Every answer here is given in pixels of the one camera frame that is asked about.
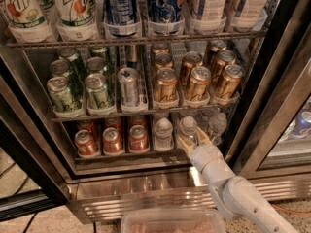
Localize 7up bottle right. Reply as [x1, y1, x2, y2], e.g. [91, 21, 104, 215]
[55, 0, 95, 41]

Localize silver can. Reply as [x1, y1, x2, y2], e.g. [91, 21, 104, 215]
[118, 68, 139, 107]

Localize blue bottle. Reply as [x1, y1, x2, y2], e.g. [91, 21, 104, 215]
[147, 0, 183, 35]
[105, 0, 139, 37]

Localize gold can front right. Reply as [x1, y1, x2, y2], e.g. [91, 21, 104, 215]
[215, 64, 244, 99]

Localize gold can front middle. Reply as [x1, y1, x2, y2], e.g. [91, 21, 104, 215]
[185, 66, 211, 101]

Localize blue can behind glass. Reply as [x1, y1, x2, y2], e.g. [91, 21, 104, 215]
[290, 109, 311, 139]

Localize gold can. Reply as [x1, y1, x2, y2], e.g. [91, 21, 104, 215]
[155, 68, 177, 103]
[211, 50, 236, 85]
[180, 51, 203, 86]
[154, 52, 174, 73]
[215, 64, 244, 99]
[185, 66, 211, 101]

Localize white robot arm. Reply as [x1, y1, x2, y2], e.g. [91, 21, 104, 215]
[176, 128, 298, 233]

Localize fridge glass door right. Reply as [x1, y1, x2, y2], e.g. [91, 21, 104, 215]
[223, 0, 311, 180]

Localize clear water bottle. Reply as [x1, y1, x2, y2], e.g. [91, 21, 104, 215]
[207, 113, 227, 146]
[154, 118, 173, 151]
[178, 116, 197, 147]

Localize red can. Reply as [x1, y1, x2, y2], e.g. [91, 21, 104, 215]
[75, 130, 99, 158]
[102, 127, 124, 156]
[129, 125, 149, 153]

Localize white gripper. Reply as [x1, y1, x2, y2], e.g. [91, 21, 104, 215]
[177, 127, 235, 186]

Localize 7up bottle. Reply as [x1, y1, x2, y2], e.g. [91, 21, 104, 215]
[1, 0, 52, 43]
[55, 0, 95, 41]

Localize green can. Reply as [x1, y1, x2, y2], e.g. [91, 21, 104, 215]
[47, 76, 82, 113]
[85, 73, 114, 110]
[50, 59, 82, 93]
[86, 57, 111, 81]

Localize orange cable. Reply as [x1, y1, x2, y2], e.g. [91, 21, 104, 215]
[270, 202, 311, 216]

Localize green can front right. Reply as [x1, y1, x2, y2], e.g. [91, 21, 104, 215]
[85, 73, 114, 110]

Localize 7up bottle left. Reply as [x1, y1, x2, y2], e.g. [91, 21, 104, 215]
[1, 0, 52, 43]

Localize red can front middle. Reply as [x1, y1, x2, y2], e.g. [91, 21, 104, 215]
[102, 127, 124, 156]

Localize white bottle left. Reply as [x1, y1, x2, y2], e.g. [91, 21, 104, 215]
[186, 0, 226, 35]

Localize green can front left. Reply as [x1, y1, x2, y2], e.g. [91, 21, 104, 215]
[47, 76, 82, 113]

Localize white bottle right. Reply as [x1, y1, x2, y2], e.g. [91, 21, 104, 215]
[226, 0, 267, 32]

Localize red can front left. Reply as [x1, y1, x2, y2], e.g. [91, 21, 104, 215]
[75, 130, 99, 158]

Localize red can front right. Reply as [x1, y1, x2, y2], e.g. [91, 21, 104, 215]
[129, 125, 149, 153]

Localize clear plastic container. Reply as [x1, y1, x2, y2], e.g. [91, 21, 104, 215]
[121, 208, 226, 233]

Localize white bottle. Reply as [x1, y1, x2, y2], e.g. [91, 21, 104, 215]
[226, 0, 267, 32]
[186, 0, 226, 35]

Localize gold can front left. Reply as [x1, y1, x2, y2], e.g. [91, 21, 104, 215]
[155, 68, 177, 103]

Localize blue bottle right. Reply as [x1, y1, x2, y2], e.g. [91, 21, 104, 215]
[147, 0, 183, 35]

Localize blue bottle left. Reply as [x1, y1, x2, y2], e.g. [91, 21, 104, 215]
[105, 0, 139, 37]

